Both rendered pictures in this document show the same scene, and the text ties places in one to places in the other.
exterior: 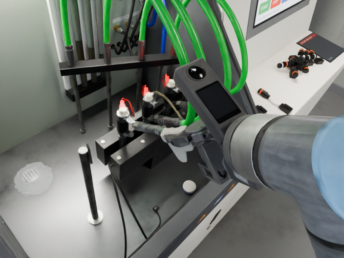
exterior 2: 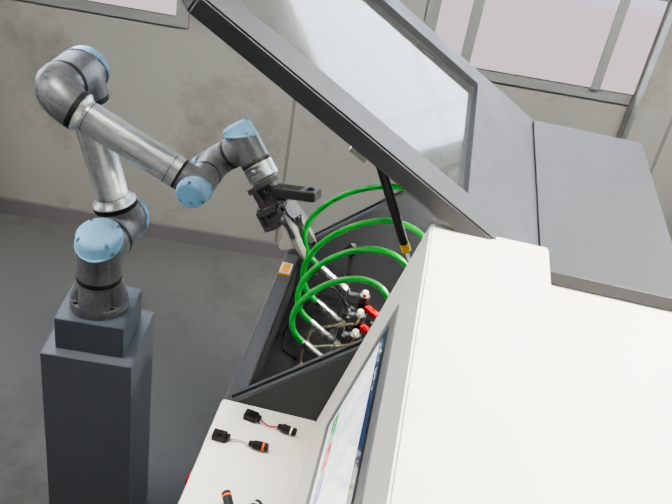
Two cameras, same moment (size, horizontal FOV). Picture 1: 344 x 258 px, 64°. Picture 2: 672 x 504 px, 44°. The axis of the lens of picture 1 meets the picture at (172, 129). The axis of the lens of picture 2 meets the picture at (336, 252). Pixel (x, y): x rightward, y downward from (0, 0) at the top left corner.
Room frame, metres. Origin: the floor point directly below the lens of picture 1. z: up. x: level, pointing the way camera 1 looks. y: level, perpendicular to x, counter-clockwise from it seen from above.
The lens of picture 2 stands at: (1.83, -0.82, 2.34)
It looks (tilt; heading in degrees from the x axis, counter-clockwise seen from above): 34 degrees down; 150
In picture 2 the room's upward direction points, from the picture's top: 10 degrees clockwise
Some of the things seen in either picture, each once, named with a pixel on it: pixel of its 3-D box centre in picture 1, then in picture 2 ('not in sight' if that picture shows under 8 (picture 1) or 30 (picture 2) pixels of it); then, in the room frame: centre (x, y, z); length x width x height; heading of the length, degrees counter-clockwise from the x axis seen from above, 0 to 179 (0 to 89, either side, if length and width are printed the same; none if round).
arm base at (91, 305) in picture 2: not in sight; (99, 287); (0.06, -0.47, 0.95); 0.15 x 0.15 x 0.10
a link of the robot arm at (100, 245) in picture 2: not in sight; (100, 250); (0.05, -0.46, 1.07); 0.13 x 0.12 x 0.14; 143
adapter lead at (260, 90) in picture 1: (274, 100); (240, 440); (0.70, -0.30, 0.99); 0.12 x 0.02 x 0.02; 54
